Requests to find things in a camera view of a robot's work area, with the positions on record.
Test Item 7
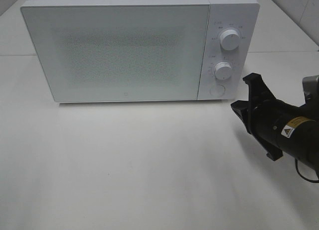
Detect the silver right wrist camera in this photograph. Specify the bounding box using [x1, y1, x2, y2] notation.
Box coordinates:
[302, 75, 319, 103]

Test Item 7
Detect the white microwave door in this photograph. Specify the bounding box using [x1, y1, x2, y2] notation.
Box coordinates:
[21, 4, 209, 103]

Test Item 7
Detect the round white door button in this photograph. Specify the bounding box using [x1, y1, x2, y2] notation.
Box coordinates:
[210, 85, 225, 98]

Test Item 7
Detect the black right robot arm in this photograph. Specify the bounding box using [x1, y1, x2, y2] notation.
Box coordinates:
[231, 73, 319, 173]

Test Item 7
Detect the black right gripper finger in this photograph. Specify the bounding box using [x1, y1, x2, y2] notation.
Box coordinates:
[243, 73, 265, 91]
[231, 100, 249, 122]

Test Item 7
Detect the white microwave oven body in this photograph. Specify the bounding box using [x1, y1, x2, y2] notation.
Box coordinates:
[20, 0, 260, 103]

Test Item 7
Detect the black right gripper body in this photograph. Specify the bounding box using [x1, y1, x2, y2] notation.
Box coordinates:
[248, 86, 302, 161]

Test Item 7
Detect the lower white timer knob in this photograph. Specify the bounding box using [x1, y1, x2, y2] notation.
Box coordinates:
[214, 62, 232, 81]

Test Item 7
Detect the upper white power knob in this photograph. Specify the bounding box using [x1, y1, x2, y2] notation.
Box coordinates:
[219, 27, 241, 51]

